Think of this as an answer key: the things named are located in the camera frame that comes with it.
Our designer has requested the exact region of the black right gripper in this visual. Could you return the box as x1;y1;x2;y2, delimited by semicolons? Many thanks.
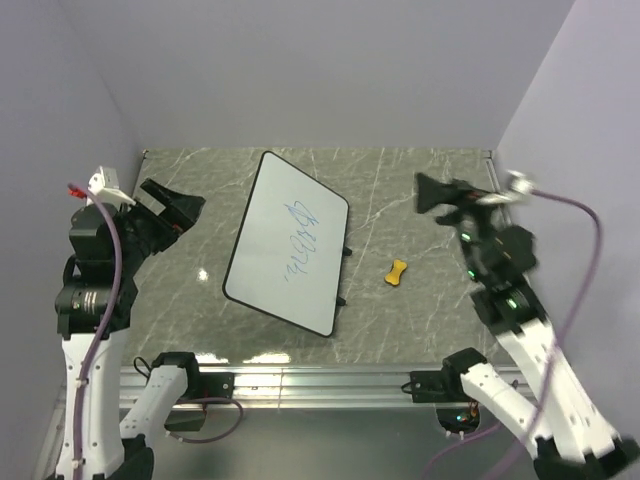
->
413;172;507;279

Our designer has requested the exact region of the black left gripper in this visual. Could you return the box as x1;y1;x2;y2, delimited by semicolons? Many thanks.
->
116;177;205;272

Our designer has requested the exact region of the yellow bone-shaped eraser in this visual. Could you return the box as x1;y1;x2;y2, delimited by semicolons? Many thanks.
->
384;259;408;287

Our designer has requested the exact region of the white whiteboard black frame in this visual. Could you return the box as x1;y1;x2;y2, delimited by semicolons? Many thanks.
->
222;151;349;338

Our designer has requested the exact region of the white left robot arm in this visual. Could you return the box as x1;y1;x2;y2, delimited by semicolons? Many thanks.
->
52;179;205;479

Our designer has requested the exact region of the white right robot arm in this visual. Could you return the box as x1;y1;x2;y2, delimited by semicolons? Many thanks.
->
415;172;639;479

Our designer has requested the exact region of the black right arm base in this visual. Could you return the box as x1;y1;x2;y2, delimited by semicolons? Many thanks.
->
400;370;481;437

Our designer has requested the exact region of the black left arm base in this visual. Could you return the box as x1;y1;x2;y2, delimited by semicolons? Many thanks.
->
165;371;235;433

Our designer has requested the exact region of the aluminium side rail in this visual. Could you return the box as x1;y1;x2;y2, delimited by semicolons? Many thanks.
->
482;152;509;221

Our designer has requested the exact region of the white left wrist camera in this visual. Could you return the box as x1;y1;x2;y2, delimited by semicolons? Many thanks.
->
88;166;136;208

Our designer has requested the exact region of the aluminium mounting rail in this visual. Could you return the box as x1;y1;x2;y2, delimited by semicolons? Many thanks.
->
114;364;531;411

